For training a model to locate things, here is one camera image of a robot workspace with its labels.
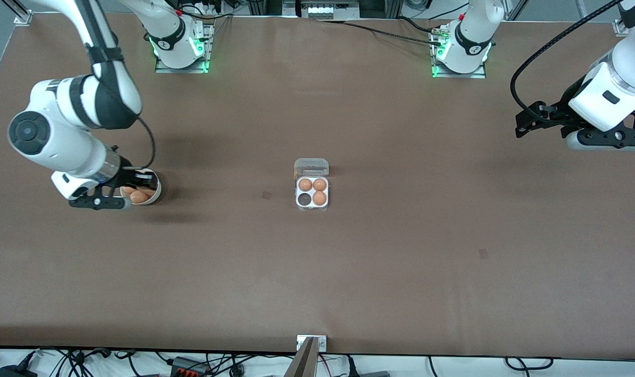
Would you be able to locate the clear plastic egg box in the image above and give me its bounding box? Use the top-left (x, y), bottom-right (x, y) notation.
top-left (294, 158), bottom-right (330, 212)

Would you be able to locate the white ceramic bowl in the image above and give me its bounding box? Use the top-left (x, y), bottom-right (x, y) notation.
top-left (120, 169), bottom-right (162, 205)

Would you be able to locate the black orange power strip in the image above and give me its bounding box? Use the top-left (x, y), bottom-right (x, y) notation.
top-left (171, 357), bottom-right (209, 377)

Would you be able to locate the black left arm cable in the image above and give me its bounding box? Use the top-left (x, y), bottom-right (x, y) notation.
top-left (510, 0), bottom-right (629, 126)

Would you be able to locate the black table cable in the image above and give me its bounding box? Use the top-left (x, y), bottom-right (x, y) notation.
top-left (317, 17), bottom-right (444, 47)

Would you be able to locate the silver camera mount bracket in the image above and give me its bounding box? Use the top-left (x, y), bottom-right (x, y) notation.
top-left (296, 335), bottom-right (327, 352)

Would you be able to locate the brown camera mount post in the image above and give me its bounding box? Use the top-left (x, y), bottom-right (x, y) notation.
top-left (283, 337), bottom-right (319, 377)

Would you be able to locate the black looped floor cable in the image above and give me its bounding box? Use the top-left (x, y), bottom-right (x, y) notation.
top-left (505, 357), bottom-right (554, 371)

